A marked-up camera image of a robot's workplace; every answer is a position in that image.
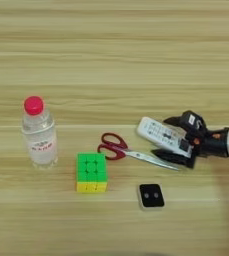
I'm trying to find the white remote control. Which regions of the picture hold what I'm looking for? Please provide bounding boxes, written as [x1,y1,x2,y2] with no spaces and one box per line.
[135,116,194,159]

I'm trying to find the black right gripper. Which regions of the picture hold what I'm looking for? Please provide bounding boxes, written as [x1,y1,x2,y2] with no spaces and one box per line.
[150,115,229,170]

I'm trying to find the green yellow Rubik's cube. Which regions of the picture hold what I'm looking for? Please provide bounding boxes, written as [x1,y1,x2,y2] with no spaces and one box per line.
[75,152,109,194]

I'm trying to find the clear water bottle red cap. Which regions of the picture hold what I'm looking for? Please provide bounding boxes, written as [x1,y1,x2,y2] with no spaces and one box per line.
[21,95,59,170]

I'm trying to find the red handled scissors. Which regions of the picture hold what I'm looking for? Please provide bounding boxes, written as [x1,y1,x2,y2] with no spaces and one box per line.
[96,132,180,172]

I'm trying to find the small black square device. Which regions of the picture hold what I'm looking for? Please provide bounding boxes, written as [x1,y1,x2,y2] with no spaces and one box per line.
[137,182,166,212]

